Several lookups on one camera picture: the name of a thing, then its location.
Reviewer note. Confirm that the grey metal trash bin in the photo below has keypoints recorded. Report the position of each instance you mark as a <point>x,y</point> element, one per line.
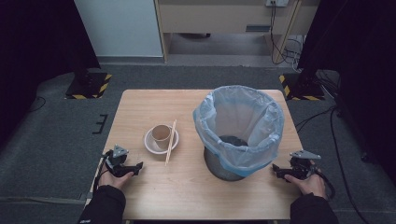
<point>218,166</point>

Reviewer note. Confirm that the white panel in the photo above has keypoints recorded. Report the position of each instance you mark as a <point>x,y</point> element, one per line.
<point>121,28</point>

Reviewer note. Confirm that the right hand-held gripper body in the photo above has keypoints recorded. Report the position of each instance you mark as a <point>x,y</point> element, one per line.
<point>301,168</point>

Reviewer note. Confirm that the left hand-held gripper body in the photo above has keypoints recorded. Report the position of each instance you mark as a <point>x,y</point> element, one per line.
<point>115,160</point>

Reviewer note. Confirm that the black stand base yellow stripes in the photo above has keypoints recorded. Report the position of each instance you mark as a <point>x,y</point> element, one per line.
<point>303,88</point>
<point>90,87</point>

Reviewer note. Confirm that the white bowl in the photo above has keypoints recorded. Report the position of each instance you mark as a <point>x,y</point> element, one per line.
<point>152,146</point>

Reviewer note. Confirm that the light wooden desk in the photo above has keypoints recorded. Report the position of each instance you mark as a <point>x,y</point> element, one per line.
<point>211,18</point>

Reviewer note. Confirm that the wooden chopstick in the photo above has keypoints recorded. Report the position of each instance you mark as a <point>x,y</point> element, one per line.
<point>171,140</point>
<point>170,146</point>

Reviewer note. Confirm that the person's right hand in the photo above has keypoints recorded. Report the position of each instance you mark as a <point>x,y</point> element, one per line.
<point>311,186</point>

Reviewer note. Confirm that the brown paper cup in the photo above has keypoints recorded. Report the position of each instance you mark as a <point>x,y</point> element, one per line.
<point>161,133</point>

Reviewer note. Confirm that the trash bin with blue bag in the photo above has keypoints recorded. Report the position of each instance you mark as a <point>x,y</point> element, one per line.
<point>243,109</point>

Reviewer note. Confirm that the person's left hand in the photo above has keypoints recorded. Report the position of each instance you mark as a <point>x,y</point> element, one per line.
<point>116,181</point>

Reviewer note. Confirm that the black curtain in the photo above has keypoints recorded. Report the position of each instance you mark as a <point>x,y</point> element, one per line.
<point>37,46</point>
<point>358,62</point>

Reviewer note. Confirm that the wall power socket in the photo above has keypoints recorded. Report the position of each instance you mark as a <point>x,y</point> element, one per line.
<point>277,2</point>

